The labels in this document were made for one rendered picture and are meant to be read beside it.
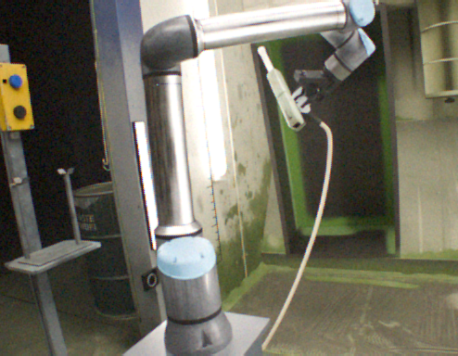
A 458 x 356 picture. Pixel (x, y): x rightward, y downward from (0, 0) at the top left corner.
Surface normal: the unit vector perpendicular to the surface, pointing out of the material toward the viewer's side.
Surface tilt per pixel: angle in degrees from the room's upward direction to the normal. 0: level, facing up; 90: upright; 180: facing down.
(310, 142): 102
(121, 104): 90
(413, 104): 90
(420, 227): 57
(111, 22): 90
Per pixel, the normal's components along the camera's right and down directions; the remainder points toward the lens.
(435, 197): -0.44, -0.38
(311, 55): -0.33, 0.37
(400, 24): -0.46, 0.18
